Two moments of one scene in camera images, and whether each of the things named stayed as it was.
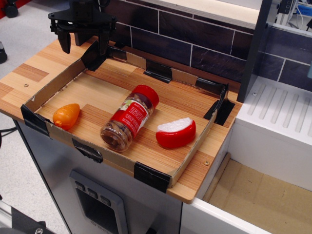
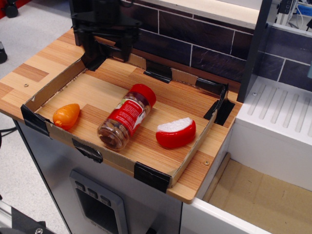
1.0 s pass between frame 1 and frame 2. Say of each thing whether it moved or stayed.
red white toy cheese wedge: stayed
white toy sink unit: stayed
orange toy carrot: stayed
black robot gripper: moved
